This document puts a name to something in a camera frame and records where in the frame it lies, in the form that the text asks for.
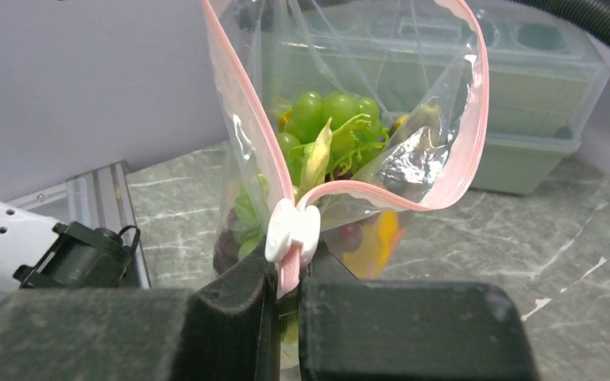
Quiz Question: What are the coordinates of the green white celery stalk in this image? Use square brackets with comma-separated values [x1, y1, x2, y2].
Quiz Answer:
[254, 115, 374, 201]

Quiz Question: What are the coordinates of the green grape bunch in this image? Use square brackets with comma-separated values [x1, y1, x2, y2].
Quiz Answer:
[214, 91, 389, 262]

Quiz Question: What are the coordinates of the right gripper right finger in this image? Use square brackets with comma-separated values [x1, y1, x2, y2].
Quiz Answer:
[299, 244, 539, 380]

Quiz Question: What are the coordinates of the aluminium frame rail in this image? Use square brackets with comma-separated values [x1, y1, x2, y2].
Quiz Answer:
[7, 160, 153, 291]

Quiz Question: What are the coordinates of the yellow banana bunch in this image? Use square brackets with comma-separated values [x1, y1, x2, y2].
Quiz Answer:
[278, 107, 440, 281]

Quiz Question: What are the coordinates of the purple grape bunch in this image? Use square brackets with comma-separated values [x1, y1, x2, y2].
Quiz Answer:
[212, 207, 385, 277]

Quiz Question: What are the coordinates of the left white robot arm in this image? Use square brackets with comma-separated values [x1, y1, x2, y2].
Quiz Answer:
[0, 185, 151, 298]

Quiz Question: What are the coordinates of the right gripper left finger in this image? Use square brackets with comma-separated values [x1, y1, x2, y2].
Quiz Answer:
[0, 253, 279, 380]

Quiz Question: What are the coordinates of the clear pink zip top bag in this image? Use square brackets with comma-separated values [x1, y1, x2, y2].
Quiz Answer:
[202, 1, 490, 370]

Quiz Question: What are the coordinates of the clear lidded storage box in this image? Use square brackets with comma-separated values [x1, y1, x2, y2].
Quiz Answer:
[253, 1, 609, 194]

